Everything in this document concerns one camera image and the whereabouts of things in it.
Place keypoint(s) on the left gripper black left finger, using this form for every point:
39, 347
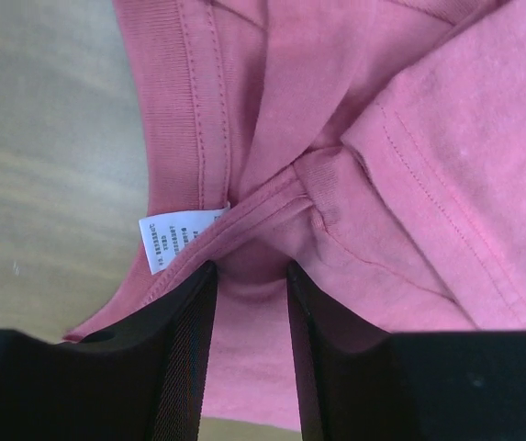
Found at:
142, 378

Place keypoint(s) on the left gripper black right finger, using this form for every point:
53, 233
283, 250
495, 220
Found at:
356, 381

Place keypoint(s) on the pink t-shirt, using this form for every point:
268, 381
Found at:
380, 144

